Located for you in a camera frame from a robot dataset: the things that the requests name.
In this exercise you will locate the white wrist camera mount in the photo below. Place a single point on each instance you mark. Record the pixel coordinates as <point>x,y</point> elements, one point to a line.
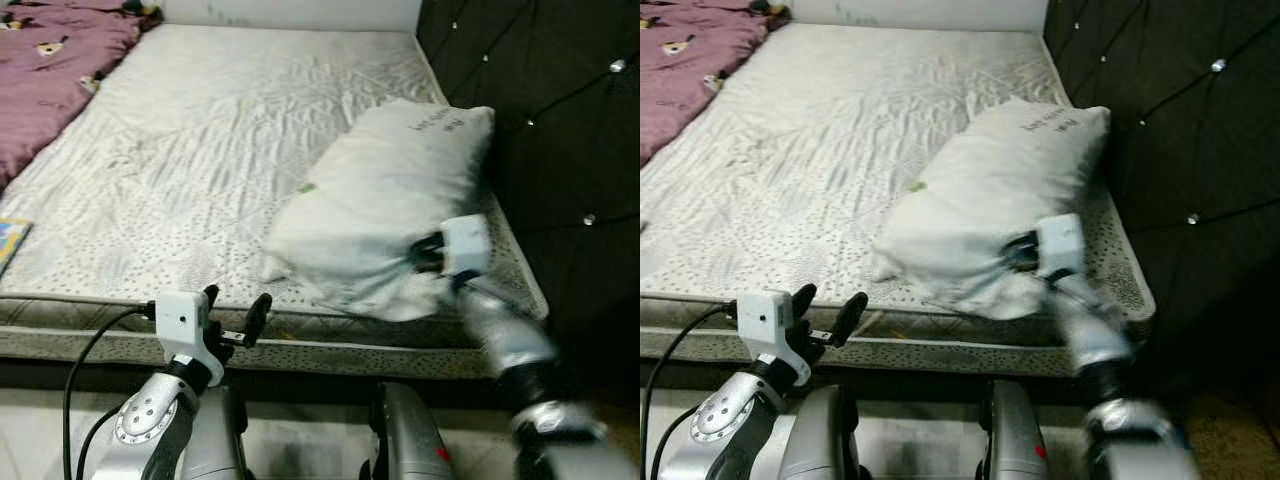
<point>762,320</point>
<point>180,320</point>
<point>466,245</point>
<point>1060,245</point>

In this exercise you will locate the grey robot leg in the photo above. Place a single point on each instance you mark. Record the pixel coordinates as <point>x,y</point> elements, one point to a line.
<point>815,440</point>
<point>215,440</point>
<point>1015,440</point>
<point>410,440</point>

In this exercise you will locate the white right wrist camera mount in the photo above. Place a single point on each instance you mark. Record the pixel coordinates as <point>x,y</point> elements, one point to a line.
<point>466,245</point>
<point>1060,245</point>

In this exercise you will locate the blue yellow children's book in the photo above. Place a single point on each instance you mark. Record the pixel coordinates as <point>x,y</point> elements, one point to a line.
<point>10,245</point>

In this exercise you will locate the grey robot right leg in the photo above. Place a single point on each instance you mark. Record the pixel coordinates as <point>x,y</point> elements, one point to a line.
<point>1015,440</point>
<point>410,440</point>

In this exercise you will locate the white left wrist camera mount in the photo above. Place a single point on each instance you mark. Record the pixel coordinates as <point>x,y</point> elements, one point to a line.
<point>180,320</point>
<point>762,320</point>

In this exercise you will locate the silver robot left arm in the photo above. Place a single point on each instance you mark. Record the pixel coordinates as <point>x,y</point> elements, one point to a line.
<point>150,430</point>
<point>725,430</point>

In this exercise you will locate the mauve cartoon print blanket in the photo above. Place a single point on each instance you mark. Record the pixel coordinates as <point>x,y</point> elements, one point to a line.
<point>690,70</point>
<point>50,80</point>

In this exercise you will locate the white quilted mattress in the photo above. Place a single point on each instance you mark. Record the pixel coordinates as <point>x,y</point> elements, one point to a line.
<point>200,150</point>
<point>800,150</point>

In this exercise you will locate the white pillow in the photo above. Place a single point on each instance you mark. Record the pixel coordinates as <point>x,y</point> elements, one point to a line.
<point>380,200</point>
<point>990,200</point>

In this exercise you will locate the grey robot left leg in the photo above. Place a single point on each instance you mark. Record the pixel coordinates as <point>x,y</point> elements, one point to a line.
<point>815,440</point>
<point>215,440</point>

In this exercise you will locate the black tufted headboard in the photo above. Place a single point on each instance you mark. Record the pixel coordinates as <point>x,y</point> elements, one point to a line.
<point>1190,130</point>
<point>560,150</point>

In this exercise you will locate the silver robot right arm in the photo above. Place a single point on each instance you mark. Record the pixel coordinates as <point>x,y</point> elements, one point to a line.
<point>1110,360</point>
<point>520,350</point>

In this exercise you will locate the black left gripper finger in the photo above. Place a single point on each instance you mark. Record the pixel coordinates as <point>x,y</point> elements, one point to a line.
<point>211,297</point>
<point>851,318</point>
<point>803,300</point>
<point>257,318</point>

